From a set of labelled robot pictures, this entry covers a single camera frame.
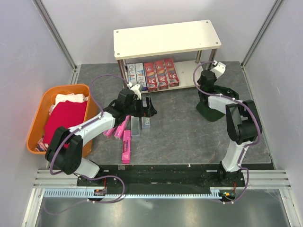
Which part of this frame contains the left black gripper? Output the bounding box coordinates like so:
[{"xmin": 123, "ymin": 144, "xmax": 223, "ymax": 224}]
[{"xmin": 125, "ymin": 96, "xmax": 157, "ymax": 118}]

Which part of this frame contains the silver Protefix toothpaste box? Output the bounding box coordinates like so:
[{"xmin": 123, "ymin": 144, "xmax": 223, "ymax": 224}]
[{"xmin": 141, "ymin": 99, "xmax": 151, "ymax": 130}]

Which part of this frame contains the silver toothpaste box small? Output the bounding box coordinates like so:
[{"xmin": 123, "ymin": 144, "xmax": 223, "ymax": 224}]
[{"xmin": 131, "ymin": 116, "xmax": 140, "ymax": 138}]

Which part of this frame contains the silver red toothpaste box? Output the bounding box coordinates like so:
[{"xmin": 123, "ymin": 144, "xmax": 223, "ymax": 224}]
[{"xmin": 143, "ymin": 62, "xmax": 158, "ymax": 92}]

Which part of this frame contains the red 3D toothpaste box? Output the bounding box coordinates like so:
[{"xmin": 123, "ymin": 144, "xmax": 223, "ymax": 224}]
[
  {"xmin": 154, "ymin": 61, "xmax": 169, "ymax": 90},
  {"xmin": 163, "ymin": 58, "xmax": 179, "ymax": 87}
]

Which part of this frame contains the purple silver toothpaste box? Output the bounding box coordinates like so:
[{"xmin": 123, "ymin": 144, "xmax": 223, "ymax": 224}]
[
  {"xmin": 135, "ymin": 63, "xmax": 148, "ymax": 91},
  {"xmin": 127, "ymin": 63, "xmax": 137, "ymax": 85}
]

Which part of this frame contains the pink toothpaste box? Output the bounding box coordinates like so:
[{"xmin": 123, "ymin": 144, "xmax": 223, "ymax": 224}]
[
  {"xmin": 103, "ymin": 127, "xmax": 116, "ymax": 138},
  {"xmin": 114, "ymin": 115, "xmax": 131, "ymax": 140},
  {"xmin": 121, "ymin": 130, "xmax": 131, "ymax": 164}
]

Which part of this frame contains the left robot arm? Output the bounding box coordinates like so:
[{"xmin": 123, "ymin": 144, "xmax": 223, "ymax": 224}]
[{"xmin": 45, "ymin": 89, "xmax": 157, "ymax": 186}]

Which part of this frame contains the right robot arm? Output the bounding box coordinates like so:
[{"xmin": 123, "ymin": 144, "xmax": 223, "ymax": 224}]
[{"xmin": 196, "ymin": 70, "xmax": 262, "ymax": 186}]

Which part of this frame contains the white two-tier shelf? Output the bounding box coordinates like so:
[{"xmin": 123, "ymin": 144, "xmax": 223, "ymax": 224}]
[{"xmin": 113, "ymin": 20, "xmax": 222, "ymax": 89}]

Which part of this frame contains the black baseball cap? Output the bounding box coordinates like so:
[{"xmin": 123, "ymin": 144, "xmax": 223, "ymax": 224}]
[{"xmin": 196, "ymin": 85, "xmax": 239, "ymax": 122}]

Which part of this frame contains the white pink cloth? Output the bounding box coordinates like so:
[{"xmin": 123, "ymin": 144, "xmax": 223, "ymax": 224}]
[{"xmin": 49, "ymin": 93, "xmax": 88, "ymax": 115}]

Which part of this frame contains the red cloth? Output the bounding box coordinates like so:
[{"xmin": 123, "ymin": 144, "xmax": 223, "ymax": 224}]
[{"xmin": 39, "ymin": 101, "xmax": 87, "ymax": 151}]

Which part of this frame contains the orange plastic bin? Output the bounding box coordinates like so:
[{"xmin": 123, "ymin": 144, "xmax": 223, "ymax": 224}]
[{"xmin": 26, "ymin": 84, "xmax": 98, "ymax": 155}]

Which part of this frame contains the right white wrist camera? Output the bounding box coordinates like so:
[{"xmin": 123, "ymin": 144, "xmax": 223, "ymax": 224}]
[{"xmin": 210, "ymin": 61, "xmax": 226, "ymax": 79}]

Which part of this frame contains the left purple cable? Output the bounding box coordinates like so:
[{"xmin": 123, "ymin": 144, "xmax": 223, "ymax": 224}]
[{"xmin": 44, "ymin": 74, "xmax": 132, "ymax": 215}]

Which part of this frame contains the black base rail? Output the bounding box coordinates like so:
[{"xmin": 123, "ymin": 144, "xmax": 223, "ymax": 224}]
[{"xmin": 77, "ymin": 164, "xmax": 245, "ymax": 188}]

